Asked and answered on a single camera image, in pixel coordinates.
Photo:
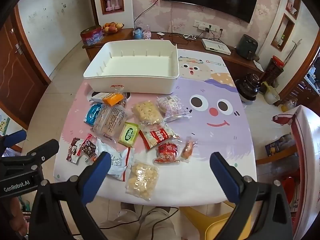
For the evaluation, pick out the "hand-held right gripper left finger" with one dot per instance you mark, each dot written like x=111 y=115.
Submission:
x=96 y=177

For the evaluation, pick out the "wooden television cabinet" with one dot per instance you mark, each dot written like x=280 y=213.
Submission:
x=240 y=65

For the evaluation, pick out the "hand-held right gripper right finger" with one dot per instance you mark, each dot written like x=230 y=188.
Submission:
x=225 y=177

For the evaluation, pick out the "blue snack packet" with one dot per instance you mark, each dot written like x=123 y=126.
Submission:
x=92 y=113

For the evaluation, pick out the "blue printed box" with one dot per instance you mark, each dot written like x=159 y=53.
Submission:
x=275 y=148

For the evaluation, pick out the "white paper sheet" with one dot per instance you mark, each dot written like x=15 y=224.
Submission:
x=258 y=66

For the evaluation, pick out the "person's left hand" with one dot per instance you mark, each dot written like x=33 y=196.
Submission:
x=16 y=217

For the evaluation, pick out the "wooden kitchen cabinet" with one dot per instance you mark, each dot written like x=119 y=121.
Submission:
x=307 y=87

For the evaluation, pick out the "tall jar with red lid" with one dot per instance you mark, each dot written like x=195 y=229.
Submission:
x=273 y=71

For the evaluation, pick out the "dark green air fryer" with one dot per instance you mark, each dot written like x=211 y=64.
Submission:
x=247 y=46

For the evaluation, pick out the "clear rice cracker packet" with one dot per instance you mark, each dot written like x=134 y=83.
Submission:
x=110 y=122

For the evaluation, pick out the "pink toy figure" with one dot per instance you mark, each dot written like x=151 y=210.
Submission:
x=147 y=33

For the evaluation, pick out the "cartoon printed tablecloth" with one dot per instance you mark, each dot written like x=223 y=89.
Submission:
x=200 y=135

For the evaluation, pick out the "dark ceramic jar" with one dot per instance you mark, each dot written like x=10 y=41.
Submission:
x=248 y=87

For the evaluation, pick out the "person's legs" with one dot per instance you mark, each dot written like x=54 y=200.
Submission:
x=155 y=227

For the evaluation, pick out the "red brown chocolate packet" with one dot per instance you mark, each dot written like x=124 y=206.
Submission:
x=87 y=148

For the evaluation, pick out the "red round tin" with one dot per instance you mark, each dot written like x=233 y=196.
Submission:
x=92 y=36

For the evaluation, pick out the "white packet with red edge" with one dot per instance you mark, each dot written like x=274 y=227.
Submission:
x=117 y=161

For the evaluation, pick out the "brown wooden door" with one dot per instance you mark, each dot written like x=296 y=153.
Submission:
x=17 y=80

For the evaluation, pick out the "red snack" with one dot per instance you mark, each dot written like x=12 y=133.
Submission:
x=167 y=152

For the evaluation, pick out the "green pastry packet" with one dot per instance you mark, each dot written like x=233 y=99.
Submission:
x=128 y=134

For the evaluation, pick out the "colourful wall chart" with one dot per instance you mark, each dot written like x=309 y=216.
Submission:
x=3 y=125

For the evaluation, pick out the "white wall switch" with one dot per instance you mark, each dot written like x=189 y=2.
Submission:
x=32 y=15

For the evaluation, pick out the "red plastic stool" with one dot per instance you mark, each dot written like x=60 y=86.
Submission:
x=287 y=187

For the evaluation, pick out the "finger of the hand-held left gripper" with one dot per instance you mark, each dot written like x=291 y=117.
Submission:
x=46 y=148
x=16 y=137

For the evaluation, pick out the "clear puffed rice packet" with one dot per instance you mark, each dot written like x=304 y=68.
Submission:
x=146 y=111
x=142 y=177

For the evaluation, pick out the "white plastic jug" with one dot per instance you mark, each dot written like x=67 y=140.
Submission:
x=271 y=95

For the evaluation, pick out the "yellow liquid bottle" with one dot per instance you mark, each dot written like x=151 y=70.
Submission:
x=287 y=106

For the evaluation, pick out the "blue snow globe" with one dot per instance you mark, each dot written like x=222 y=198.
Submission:
x=138 y=32

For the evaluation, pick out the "white red cloth cover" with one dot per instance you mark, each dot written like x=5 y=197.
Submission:
x=306 y=155

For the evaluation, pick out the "red white snack packet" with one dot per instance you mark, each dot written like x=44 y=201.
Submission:
x=157 y=136

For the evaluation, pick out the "orange white snack packet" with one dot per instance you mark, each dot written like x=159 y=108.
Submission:
x=111 y=97

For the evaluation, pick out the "white plastic storage bin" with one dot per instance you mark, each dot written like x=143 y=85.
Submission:
x=135 y=65

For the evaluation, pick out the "pink dumbbell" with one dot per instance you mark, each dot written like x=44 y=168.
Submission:
x=109 y=3
x=116 y=2

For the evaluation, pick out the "white set-top box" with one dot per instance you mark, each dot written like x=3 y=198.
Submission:
x=216 y=46

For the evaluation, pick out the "red edged clear wrapper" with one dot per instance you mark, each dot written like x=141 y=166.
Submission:
x=117 y=86

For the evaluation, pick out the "small orange clear packet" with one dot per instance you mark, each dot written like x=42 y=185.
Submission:
x=188 y=148

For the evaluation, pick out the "yellow plastic stool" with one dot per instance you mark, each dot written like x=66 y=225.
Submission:
x=212 y=222

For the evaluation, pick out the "metal pole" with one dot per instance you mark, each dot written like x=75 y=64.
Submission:
x=293 y=50

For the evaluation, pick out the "white red printed bun packet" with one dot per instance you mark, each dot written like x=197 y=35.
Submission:
x=171 y=105

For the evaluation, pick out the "fruit bowl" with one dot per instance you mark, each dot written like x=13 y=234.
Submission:
x=113 y=27

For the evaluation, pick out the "clear nut packet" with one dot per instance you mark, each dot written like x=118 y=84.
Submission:
x=124 y=98

